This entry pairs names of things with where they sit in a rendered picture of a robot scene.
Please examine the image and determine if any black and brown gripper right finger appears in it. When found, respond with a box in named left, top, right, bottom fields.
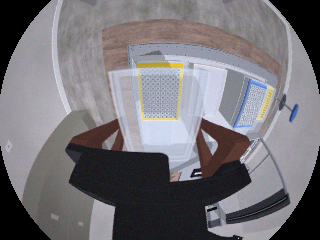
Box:
left=196, top=118, right=251, bottom=178

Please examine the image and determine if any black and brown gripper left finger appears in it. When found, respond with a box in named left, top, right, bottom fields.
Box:
left=69, top=119, right=124, bottom=151

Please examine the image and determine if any black square pad with white label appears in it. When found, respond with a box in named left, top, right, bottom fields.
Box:
left=190, top=168, right=202, bottom=178

